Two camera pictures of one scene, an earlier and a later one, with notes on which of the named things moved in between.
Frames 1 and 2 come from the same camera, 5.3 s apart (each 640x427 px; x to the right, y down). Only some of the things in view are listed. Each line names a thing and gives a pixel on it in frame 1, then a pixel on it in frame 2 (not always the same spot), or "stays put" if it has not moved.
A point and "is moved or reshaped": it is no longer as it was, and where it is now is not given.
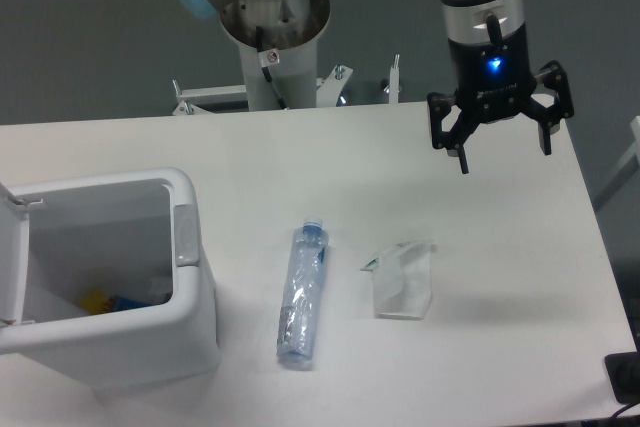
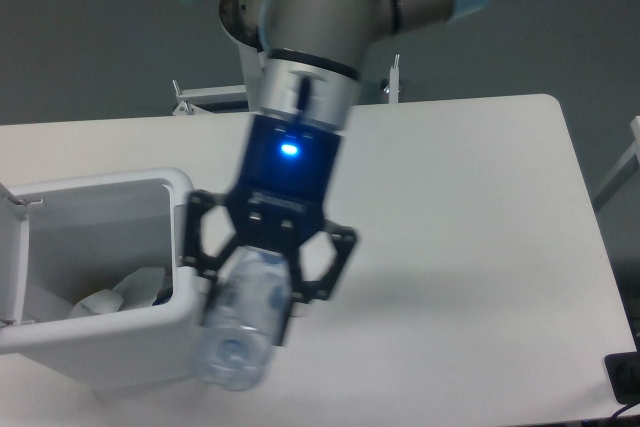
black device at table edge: (624, 373) stays put
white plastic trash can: (107, 280) stays put
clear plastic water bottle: (297, 334) is moved or reshaped
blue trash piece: (122, 303) -> (164, 296)
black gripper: (490, 79) -> (277, 202)
